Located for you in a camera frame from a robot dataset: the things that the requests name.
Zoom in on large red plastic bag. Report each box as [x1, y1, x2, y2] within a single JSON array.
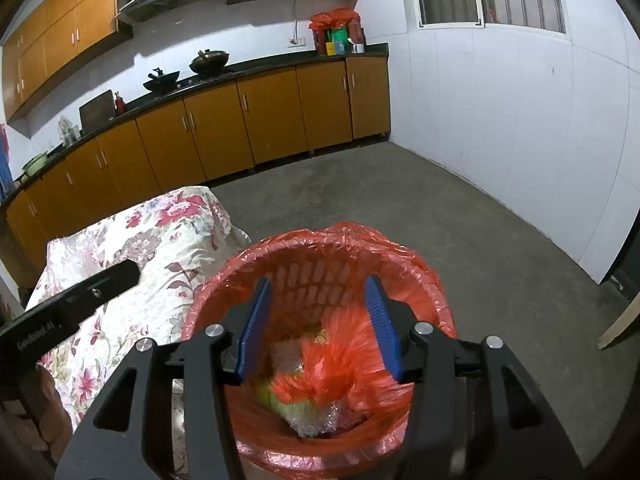
[[299, 307, 413, 414]]

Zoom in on red lined trash basket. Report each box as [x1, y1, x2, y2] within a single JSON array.
[[182, 222, 457, 479]]

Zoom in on lower wooden kitchen cabinets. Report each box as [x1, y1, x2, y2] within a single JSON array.
[[1, 44, 390, 286]]

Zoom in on floral tablecloth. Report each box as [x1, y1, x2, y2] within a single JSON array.
[[27, 186, 252, 462]]

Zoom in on blue cloth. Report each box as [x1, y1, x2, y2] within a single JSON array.
[[0, 124, 14, 200]]

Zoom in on green basin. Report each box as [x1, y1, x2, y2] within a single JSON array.
[[23, 153, 49, 178]]

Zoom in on glass jar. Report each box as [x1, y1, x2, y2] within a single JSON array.
[[58, 115, 79, 146]]

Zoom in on dark cutting board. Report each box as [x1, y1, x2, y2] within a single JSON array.
[[79, 90, 116, 134]]

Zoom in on red bottle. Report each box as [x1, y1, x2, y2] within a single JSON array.
[[114, 92, 126, 116]]

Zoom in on black pot with ladle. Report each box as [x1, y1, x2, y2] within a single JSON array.
[[143, 67, 180, 94]]

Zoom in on black wok with lid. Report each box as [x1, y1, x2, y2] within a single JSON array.
[[189, 49, 229, 77]]

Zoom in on upper wooden cabinets left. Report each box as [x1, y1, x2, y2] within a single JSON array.
[[1, 0, 132, 122]]

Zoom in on red bag of containers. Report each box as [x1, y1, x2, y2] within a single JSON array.
[[308, 8, 366, 56]]

